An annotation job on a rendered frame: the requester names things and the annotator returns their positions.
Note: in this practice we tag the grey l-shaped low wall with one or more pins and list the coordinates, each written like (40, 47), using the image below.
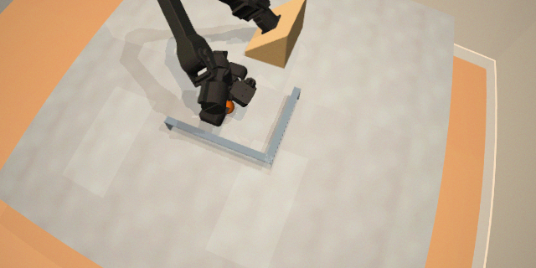
(268, 158)

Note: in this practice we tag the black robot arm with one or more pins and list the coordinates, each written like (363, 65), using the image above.
(194, 54)

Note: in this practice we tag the clear l-shaped low wall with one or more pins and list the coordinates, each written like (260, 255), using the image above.
(229, 151)

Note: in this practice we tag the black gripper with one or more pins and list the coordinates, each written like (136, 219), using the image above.
(216, 120)

